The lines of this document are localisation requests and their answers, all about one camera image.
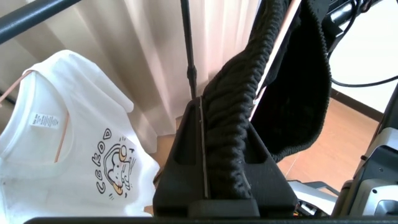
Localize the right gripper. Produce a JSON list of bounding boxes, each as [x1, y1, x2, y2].
[[317, 0, 374, 54]]

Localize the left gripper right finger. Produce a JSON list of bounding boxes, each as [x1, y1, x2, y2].
[[244, 124, 299, 218]]

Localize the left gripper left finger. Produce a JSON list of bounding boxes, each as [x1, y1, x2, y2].
[[153, 96, 209, 218]]

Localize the pink clothes hanger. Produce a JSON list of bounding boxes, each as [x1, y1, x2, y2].
[[248, 0, 302, 122], [0, 70, 71, 164]]

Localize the black shorts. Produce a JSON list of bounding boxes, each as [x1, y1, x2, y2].
[[201, 0, 333, 200]]

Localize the black clothes rack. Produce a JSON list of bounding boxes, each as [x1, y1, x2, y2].
[[0, 0, 198, 100]]

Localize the beige curtain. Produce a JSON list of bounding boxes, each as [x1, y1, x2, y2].
[[0, 0, 265, 155]]

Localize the white printed T-shirt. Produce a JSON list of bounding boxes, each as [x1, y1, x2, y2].
[[0, 49, 161, 218]]

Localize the black cable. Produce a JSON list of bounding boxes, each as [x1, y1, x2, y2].
[[326, 0, 398, 88]]

